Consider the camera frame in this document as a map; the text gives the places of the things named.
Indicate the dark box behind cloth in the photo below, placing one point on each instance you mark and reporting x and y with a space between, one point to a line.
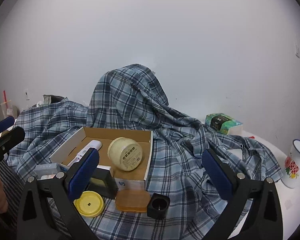
49 99

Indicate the blue plaid shirt cloth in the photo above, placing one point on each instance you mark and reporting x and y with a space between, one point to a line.
132 98

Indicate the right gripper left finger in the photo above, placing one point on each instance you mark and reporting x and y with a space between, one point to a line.
35 218

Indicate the yellow round lid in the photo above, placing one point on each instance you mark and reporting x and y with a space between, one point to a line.
90 204

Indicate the black square compact case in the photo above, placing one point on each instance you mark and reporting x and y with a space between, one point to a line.
103 183

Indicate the white floral enamel mug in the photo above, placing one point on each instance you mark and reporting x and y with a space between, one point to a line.
291 171

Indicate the cream round jar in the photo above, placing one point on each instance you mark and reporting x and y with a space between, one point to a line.
126 154

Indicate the open cardboard box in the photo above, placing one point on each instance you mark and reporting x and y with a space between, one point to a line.
125 180

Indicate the white remote control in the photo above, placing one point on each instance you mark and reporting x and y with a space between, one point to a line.
86 149

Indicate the drink cup with red straw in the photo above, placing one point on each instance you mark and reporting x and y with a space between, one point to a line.
6 106

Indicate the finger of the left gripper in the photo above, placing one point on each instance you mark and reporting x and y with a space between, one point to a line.
6 123
11 139

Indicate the green tissue pack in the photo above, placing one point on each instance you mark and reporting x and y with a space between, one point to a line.
224 124

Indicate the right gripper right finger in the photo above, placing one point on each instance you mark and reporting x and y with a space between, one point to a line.
264 219

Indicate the small black square cap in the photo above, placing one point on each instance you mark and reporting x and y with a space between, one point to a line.
158 206

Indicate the amber translucent soap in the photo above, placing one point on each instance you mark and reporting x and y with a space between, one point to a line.
132 201

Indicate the grey-blue small carton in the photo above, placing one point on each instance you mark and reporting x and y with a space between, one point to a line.
48 171

